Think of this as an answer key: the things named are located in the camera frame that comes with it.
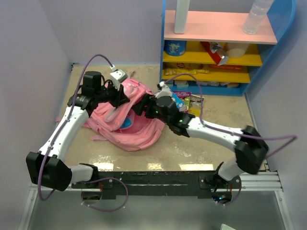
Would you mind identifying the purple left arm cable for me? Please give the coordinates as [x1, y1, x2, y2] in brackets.
[37, 54, 129, 212]

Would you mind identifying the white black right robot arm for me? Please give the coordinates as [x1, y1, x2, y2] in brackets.
[132, 94, 269, 188]

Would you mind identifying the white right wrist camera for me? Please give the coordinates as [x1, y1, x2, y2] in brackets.
[155, 81, 173, 98]

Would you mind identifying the red flat package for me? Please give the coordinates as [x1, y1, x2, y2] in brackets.
[209, 64, 247, 73]

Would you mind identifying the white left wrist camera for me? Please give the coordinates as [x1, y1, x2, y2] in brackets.
[110, 69, 128, 91]

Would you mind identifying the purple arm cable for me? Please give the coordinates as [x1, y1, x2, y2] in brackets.
[163, 73, 297, 207]
[37, 54, 129, 212]

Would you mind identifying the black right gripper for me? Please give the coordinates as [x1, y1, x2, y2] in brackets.
[131, 93, 171, 126]

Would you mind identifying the blue wooden shelf unit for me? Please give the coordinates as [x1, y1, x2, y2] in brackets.
[160, 0, 296, 96]

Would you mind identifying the purple book underneath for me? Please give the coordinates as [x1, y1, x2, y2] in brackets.
[183, 91, 191, 113]

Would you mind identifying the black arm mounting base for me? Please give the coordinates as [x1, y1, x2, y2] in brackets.
[72, 171, 241, 200]

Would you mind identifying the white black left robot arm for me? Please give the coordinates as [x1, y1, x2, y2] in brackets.
[26, 70, 129, 191]

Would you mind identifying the white tall bottle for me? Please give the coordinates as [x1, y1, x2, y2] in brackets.
[174, 0, 190, 34]

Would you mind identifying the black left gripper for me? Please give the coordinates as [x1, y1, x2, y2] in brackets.
[95, 80, 130, 108]

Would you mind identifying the blue round tin can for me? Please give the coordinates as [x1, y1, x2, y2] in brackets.
[164, 40, 187, 57]

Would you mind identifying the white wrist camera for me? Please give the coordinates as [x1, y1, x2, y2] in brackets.
[155, 81, 173, 98]
[110, 69, 128, 91]

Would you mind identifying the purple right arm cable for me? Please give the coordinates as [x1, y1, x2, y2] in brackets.
[163, 73, 297, 207]

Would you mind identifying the clear plastic water bottle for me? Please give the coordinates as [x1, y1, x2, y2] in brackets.
[242, 0, 274, 35]

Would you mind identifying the blue illustrated book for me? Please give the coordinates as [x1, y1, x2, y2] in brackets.
[171, 92, 189, 111]

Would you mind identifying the pink pencil case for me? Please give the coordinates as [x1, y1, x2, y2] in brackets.
[120, 114, 135, 130]

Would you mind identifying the yellow chips bag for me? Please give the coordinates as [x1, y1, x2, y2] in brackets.
[163, 63, 210, 76]

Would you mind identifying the pink student backpack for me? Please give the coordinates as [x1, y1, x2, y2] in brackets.
[83, 77, 165, 151]

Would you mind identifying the white plastic cup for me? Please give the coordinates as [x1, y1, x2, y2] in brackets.
[224, 43, 249, 58]

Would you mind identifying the red snack box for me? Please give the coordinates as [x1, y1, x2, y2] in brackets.
[200, 41, 229, 66]

